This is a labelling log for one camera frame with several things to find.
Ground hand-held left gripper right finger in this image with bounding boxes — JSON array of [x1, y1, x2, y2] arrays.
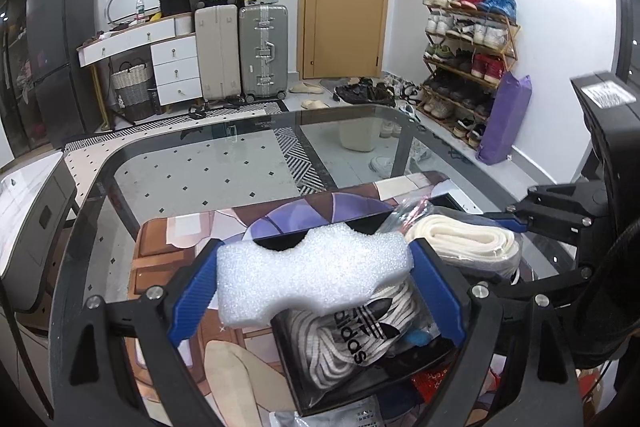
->
[[407, 237, 576, 427]]

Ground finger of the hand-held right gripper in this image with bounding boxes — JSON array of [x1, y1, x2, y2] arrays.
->
[[460, 264, 596, 309], [482, 181, 608, 253]]

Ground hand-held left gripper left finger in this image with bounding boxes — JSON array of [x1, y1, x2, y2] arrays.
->
[[62, 238, 224, 427]]

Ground cream fabric band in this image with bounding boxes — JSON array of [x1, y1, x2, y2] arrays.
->
[[404, 214, 521, 280]]

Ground black cardboard box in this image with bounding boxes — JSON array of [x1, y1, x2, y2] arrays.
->
[[250, 192, 483, 418]]

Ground bag of white shoelaces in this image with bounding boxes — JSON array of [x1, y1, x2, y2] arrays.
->
[[277, 279, 441, 403]]

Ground white foam block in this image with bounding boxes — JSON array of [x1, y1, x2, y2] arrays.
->
[[216, 227, 417, 328]]

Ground printed desk mat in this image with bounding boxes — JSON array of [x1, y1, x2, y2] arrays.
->
[[131, 171, 451, 427]]

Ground purple bag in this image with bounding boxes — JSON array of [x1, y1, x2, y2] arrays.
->
[[475, 71, 532, 166]]

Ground loose scattered sneakers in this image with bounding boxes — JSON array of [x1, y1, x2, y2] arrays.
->
[[370, 74, 436, 180]]

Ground white trash bin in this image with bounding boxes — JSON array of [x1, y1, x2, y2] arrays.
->
[[339, 119, 378, 152]]

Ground black white striped rug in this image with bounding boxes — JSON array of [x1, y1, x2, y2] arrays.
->
[[65, 99, 341, 202]]

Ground beige side cabinet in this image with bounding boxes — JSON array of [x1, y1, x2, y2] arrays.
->
[[0, 307, 51, 427]]

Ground wooden shoe rack with shoes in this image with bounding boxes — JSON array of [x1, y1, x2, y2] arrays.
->
[[419, 0, 518, 146]]

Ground grey white low cabinet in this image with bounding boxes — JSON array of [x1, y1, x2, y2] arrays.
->
[[0, 152, 78, 313]]

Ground wicker basket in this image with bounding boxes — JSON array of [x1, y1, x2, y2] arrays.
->
[[110, 59, 155, 120]]

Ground white dresser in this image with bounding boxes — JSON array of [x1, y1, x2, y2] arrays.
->
[[76, 16, 203, 108]]

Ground beige suitcase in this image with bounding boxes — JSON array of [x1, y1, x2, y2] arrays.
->
[[194, 4, 241, 102]]

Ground silver suitcase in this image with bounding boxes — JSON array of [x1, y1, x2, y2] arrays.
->
[[238, 4, 290, 102]]

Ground dark grey refrigerator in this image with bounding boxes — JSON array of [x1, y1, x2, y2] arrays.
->
[[26, 0, 103, 135]]

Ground black storage box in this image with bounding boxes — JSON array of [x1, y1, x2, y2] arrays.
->
[[159, 0, 195, 16]]

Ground tall dark glass cabinet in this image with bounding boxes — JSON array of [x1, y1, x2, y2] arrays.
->
[[0, 0, 68, 158]]

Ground oval metal frame mirror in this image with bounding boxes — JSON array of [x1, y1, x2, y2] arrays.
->
[[106, 0, 168, 26]]

